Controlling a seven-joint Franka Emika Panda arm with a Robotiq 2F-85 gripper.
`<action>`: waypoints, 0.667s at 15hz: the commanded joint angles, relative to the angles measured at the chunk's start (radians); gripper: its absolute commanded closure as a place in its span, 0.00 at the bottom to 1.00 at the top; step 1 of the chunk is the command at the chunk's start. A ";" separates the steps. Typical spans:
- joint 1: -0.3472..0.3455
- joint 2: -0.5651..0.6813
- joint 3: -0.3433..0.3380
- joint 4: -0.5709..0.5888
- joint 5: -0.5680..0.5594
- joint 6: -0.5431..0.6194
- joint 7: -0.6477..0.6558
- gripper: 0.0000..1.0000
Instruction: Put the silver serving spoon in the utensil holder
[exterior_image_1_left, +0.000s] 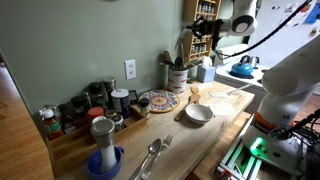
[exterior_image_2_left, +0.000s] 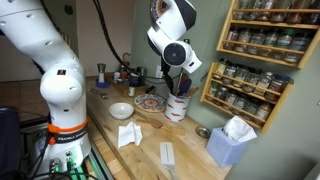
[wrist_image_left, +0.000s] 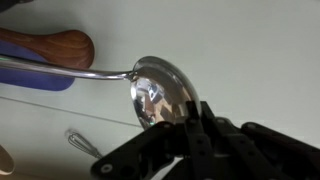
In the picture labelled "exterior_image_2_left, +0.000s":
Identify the wooden flat spatula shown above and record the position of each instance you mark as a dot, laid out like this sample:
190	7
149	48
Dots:
173	129

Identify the small round metal dish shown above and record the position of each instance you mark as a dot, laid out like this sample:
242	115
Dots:
202	132

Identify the wooden utensil in holder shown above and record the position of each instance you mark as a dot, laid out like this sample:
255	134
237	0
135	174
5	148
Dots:
193	91

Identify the crumpled white napkin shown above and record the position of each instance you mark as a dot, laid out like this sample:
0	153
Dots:
129	135

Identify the small white label bottle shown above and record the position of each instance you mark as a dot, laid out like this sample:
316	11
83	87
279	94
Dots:
132	91

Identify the wooden spoon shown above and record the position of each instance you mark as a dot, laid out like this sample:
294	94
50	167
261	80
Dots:
154	122

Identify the large wooden spice rack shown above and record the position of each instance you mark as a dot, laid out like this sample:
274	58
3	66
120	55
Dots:
263	57

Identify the blue lid spice jar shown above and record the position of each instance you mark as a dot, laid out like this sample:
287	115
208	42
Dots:
277	87

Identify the glass spice jar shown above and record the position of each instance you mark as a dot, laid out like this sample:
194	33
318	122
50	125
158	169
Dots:
244	40
297	13
264	84
298	48
251	109
240	8
269	45
221	96
241	77
214	90
256	43
240	104
265	11
231	39
264	113
279	11
220	69
254	9
230	74
252	81
313	15
230	100

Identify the white chilli print utensil holder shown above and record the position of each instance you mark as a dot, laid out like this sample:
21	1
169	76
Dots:
176	107

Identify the dark purple utensil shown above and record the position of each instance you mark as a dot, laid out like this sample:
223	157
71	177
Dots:
185	86

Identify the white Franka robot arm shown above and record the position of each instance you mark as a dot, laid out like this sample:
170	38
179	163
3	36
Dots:
60	83

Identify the blue tissue box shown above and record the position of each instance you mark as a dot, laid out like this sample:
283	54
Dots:
226	150

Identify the green lid spice jar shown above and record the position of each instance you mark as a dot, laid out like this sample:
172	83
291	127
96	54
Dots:
284	43

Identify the small white jar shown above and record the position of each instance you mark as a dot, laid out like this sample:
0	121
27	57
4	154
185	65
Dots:
117	76

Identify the grinder with blue base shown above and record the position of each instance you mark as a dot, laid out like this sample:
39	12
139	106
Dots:
101	75

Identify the decorative wall plate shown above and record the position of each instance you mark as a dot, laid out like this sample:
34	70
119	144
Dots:
160	6

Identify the white ceramic bowl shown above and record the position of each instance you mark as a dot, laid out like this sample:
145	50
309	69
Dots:
121	109

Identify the white wall outlet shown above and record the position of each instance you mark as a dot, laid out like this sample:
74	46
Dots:
158	71

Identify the metal tongs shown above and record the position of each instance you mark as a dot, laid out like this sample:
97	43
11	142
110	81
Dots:
99	93

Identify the dark blue chair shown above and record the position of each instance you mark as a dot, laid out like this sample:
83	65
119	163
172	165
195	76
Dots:
9	140

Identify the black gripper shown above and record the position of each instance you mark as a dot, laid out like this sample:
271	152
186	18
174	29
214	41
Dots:
166	68

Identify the white tissue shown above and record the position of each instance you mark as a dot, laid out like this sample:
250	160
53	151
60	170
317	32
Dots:
239	128

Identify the colourful floral painted plate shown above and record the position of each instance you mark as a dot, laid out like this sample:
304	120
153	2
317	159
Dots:
150	102

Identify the small wooden spice rack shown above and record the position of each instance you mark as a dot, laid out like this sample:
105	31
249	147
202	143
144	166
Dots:
250	86

